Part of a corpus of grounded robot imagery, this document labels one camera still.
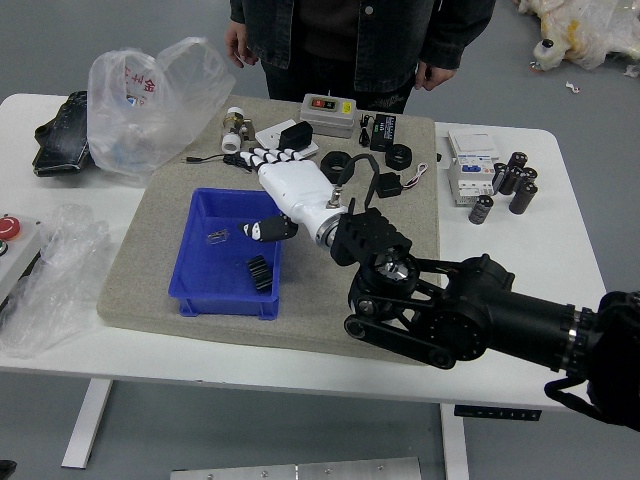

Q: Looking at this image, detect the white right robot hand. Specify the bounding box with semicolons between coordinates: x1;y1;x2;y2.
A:
233;146;345;244

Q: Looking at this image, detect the grey box red stop button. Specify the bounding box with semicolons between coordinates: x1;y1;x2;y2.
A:
0;214;44;306

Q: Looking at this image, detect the black power adapter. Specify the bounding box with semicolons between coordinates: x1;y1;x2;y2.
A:
277;121;315;151

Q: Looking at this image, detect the black gear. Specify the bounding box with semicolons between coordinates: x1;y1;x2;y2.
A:
246;254;274;293

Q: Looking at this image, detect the black pouch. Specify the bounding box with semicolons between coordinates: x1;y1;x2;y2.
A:
31;90;92;177

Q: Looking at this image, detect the silver metal plate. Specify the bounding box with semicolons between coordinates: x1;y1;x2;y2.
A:
169;456;422;480

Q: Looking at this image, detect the big black nut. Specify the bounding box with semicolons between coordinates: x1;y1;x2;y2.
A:
319;151;357;184

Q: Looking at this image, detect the clear plastic wrap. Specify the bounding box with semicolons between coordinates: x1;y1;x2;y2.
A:
0;203;112;360

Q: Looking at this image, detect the plush toy in plastic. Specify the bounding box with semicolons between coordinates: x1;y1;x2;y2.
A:
514;0;640;79

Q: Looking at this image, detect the white table leg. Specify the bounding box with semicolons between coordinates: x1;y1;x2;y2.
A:
60;379;115;470
439;403;471;480

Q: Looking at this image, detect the person's right hand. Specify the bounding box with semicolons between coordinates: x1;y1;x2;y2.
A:
224;22;262;69

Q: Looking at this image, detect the white wall switch plate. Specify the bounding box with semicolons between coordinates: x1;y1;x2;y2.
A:
254;119;320;160

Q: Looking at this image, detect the brass valve white pipe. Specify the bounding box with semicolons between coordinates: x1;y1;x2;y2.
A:
220;106;256;155

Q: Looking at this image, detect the grey switch box yellow label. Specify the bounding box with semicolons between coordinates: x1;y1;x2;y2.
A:
299;93;358;139

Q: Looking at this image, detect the grey-brown mat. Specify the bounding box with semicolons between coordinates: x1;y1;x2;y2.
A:
94;93;444;365

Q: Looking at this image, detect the black adapter cable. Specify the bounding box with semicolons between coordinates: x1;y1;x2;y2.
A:
184;151;254;174

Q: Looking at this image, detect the blue plastic box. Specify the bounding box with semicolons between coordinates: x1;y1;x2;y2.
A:
168;187;284;320

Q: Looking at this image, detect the white circuit breaker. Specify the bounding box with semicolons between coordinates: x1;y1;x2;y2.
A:
445;130;498;208

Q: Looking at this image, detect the person's left hand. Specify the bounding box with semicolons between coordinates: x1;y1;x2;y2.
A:
414;61;456;93

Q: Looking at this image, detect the small black nut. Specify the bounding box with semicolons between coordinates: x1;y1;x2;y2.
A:
384;143;415;170

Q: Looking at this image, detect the person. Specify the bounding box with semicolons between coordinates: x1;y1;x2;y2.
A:
228;0;497;115

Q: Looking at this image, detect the black square module with wires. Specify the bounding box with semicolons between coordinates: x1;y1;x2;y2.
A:
374;163;430;199

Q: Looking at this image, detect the black module green connector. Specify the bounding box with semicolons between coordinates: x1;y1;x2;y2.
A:
358;113;400;152

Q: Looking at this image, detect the translucent plastic bag red print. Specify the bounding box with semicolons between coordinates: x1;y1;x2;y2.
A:
86;35;236;177

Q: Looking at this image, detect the black table control panel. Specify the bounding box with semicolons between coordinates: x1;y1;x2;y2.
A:
453;407;542;421

